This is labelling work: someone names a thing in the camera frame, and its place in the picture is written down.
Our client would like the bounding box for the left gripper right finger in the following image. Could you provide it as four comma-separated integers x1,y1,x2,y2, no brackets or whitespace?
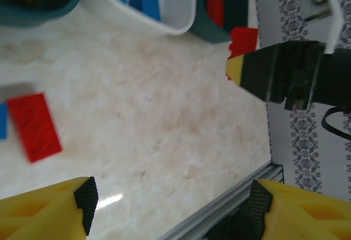
248,178,351,240

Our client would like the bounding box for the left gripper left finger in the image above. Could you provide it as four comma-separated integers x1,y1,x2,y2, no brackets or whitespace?
0,176,99,240

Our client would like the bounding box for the long red lego brick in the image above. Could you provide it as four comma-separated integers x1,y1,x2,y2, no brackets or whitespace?
7,93,63,164
207,0,226,29

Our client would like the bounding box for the dark teal plastic container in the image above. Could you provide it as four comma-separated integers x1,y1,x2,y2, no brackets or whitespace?
191,0,250,44
0,0,84,28

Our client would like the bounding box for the white plastic container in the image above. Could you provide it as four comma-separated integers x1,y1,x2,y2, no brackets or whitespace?
92,0,200,36

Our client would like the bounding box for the thin black right camera cable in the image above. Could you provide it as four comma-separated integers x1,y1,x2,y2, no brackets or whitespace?
322,107,351,142

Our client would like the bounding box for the aluminium table side rail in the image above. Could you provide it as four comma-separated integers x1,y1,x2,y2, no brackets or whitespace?
161,163,285,240

